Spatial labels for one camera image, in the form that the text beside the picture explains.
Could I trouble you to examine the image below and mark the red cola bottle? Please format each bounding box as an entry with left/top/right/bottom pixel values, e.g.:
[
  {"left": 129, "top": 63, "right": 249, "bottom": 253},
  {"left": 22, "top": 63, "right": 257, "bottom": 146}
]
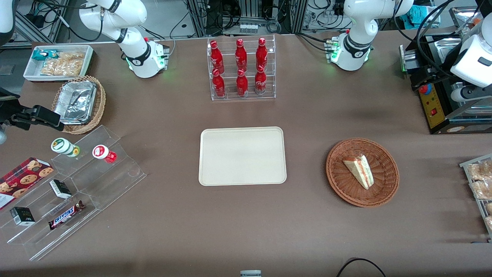
[
  {"left": 212, "top": 68, "right": 226, "bottom": 98},
  {"left": 256, "top": 37, "right": 268, "bottom": 70},
  {"left": 236, "top": 68, "right": 249, "bottom": 97},
  {"left": 235, "top": 38, "right": 248, "bottom": 72},
  {"left": 210, "top": 40, "right": 225, "bottom": 74},
  {"left": 254, "top": 65, "right": 267, "bottom": 95}
]

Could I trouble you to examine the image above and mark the clear acrylic stepped display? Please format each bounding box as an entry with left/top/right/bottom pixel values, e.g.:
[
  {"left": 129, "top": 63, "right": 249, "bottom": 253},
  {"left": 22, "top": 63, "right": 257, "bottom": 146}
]
[{"left": 0, "top": 125, "right": 147, "bottom": 262}]

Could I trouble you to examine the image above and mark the small black box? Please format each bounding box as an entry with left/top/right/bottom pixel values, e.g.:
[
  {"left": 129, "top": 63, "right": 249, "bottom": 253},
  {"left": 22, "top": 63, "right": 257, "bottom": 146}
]
[
  {"left": 49, "top": 179, "right": 72, "bottom": 199},
  {"left": 10, "top": 207, "right": 36, "bottom": 226}
]

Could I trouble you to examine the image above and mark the black floor cable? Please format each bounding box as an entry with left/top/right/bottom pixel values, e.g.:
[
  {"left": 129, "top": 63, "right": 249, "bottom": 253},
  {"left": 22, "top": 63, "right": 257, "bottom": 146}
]
[{"left": 336, "top": 258, "right": 387, "bottom": 277}]

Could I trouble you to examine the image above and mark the clear bag of chips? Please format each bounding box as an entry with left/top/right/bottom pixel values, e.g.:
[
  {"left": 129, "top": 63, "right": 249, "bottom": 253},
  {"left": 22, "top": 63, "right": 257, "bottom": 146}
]
[
  {"left": 58, "top": 52, "right": 86, "bottom": 63},
  {"left": 40, "top": 58, "right": 83, "bottom": 77}
]

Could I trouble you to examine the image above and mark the white rectangular snack bin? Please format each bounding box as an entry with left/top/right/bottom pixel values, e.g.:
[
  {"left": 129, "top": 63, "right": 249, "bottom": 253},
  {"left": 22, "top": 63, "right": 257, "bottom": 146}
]
[{"left": 23, "top": 45, "right": 95, "bottom": 82}]

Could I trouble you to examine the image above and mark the aluminium frame rack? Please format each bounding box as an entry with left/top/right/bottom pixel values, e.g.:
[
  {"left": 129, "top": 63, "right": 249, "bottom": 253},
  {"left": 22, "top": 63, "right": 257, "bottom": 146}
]
[{"left": 186, "top": 0, "right": 309, "bottom": 37}]

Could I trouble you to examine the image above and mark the black machine with yellow panel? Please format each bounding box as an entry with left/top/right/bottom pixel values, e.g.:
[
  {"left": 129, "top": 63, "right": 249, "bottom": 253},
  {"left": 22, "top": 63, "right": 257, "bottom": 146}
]
[{"left": 399, "top": 31, "right": 492, "bottom": 135}]

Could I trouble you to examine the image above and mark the oval tan wicker basket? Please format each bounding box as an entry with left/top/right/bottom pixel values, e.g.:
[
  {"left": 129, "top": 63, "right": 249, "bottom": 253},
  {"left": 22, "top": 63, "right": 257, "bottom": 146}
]
[{"left": 52, "top": 75, "right": 106, "bottom": 135}]

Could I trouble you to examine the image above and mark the triangle sandwich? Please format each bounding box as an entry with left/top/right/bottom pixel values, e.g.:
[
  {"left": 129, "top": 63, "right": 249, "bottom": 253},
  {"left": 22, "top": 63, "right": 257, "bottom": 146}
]
[{"left": 342, "top": 154, "right": 374, "bottom": 190}]

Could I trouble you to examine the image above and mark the green lid cup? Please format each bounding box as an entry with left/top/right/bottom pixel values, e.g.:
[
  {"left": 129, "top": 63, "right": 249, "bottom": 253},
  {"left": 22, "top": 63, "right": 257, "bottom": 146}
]
[{"left": 51, "top": 137, "right": 81, "bottom": 158}]

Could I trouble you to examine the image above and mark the red cookie box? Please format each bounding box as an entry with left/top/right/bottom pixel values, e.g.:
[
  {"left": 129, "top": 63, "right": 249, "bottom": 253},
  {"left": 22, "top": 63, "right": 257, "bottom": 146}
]
[{"left": 0, "top": 157, "right": 55, "bottom": 210}]

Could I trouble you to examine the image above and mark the teal snack packet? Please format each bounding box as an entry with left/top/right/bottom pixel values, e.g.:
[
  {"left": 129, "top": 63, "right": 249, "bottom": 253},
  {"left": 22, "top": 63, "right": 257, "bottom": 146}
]
[{"left": 32, "top": 50, "right": 58, "bottom": 61}]

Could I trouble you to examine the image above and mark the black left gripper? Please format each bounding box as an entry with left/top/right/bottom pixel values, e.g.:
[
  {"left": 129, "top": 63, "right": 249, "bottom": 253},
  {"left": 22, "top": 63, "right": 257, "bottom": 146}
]
[{"left": 410, "top": 65, "right": 456, "bottom": 92}]

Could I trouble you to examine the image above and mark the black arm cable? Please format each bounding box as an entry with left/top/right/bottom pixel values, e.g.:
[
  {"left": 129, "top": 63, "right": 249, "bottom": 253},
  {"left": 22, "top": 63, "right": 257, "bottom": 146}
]
[{"left": 392, "top": 0, "right": 481, "bottom": 77}]

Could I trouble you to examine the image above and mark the red lid cup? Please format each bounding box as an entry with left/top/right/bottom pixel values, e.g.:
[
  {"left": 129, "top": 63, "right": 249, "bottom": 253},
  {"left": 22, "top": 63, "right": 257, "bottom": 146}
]
[{"left": 92, "top": 144, "right": 117, "bottom": 164}]

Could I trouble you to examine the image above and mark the beige plastic serving tray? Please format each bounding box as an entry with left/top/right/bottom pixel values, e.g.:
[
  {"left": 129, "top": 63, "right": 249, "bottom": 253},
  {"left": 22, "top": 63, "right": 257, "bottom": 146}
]
[{"left": 198, "top": 127, "right": 287, "bottom": 186}]

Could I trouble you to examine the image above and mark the clear acrylic bottle rack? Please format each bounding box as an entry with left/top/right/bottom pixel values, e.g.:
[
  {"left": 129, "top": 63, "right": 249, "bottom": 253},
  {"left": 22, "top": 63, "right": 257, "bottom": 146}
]
[{"left": 207, "top": 35, "right": 276, "bottom": 101}]

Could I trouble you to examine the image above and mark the round brown wicker basket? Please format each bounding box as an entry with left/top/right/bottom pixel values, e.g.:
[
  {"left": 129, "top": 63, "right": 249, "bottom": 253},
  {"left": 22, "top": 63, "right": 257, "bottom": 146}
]
[{"left": 326, "top": 138, "right": 400, "bottom": 208}]

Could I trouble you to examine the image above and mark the stack of foil trays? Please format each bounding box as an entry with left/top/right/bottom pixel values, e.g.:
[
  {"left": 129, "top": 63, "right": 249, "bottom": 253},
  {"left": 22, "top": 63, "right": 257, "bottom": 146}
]
[{"left": 53, "top": 80, "right": 97, "bottom": 125}]

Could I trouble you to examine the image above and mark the tray of packaged bread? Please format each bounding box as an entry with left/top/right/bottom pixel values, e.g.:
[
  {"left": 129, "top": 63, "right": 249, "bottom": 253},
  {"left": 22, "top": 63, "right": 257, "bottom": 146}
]
[{"left": 459, "top": 154, "right": 492, "bottom": 240}]

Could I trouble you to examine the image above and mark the Snickers chocolate bar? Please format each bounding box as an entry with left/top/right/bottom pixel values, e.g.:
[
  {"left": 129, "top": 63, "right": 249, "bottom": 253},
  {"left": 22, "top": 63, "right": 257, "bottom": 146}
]
[{"left": 48, "top": 200, "right": 86, "bottom": 230}]

